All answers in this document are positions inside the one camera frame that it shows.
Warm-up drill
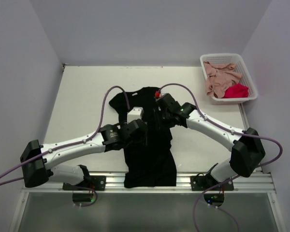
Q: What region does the black t shirt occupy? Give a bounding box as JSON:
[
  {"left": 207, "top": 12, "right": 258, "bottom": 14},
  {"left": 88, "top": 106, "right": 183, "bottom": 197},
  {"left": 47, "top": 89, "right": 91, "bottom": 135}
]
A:
[{"left": 109, "top": 87, "right": 177, "bottom": 189}]

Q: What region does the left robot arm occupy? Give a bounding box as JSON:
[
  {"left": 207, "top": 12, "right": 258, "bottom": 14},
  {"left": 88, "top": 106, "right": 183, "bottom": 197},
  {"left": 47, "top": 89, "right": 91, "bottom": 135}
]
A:
[{"left": 20, "top": 119, "right": 147, "bottom": 190}]

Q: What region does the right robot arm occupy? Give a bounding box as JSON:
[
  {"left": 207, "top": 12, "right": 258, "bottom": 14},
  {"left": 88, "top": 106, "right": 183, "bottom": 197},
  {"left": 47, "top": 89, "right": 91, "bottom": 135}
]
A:
[{"left": 155, "top": 92, "right": 265, "bottom": 190}]

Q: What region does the beige t shirt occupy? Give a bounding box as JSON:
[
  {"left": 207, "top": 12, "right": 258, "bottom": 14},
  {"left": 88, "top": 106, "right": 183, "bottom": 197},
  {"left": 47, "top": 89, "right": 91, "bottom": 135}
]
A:
[{"left": 203, "top": 61, "right": 243, "bottom": 99}]

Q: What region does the red t shirt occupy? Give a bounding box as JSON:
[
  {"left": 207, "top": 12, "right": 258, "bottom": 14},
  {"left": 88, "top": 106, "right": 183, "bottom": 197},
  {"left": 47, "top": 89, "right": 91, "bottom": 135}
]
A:
[{"left": 223, "top": 84, "right": 249, "bottom": 99}]

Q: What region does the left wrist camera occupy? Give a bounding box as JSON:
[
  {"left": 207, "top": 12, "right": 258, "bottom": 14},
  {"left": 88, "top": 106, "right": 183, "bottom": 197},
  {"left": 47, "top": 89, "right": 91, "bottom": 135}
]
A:
[{"left": 127, "top": 107, "right": 144, "bottom": 123}]

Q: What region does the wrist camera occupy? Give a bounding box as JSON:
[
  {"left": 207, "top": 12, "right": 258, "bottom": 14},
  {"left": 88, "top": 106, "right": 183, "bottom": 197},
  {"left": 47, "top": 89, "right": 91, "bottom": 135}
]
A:
[
  {"left": 127, "top": 107, "right": 144, "bottom": 123},
  {"left": 154, "top": 90, "right": 163, "bottom": 100}
]

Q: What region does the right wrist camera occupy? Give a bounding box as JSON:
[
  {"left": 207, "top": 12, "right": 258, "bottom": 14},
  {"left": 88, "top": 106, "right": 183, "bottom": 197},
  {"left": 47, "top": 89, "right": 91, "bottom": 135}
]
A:
[{"left": 154, "top": 90, "right": 163, "bottom": 100}]

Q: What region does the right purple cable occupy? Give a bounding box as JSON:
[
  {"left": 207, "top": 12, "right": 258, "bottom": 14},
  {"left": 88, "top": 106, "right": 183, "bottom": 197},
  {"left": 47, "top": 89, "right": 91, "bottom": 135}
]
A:
[{"left": 159, "top": 83, "right": 283, "bottom": 232}]

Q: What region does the purple cable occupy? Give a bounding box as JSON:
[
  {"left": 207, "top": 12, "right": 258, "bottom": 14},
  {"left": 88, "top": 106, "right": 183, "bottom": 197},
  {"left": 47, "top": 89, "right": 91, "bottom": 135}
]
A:
[
  {"left": 0, "top": 86, "right": 131, "bottom": 207},
  {"left": 159, "top": 83, "right": 283, "bottom": 232}
]

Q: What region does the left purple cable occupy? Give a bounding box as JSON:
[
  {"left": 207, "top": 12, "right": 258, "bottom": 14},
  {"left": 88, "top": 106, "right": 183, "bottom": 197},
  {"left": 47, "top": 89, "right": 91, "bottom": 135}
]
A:
[{"left": 0, "top": 86, "right": 131, "bottom": 207}]

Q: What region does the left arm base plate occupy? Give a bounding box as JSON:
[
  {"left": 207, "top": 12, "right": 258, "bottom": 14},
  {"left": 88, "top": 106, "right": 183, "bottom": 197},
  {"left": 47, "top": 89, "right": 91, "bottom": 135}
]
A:
[{"left": 62, "top": 175, "right": 106, "bottom": 191}]

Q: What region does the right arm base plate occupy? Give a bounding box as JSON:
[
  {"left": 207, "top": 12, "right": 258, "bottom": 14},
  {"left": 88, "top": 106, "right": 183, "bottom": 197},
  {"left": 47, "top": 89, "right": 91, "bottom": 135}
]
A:
[{"left": 190, "top": 174, "right": 234, "bottom": 191}]

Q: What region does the aluminium mounting rail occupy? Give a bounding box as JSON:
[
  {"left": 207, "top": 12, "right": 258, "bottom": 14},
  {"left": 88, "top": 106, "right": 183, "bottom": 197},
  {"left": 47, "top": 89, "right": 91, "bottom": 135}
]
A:
[{"left": 22, "top": 172, "right": 276, "bottom": 193}]

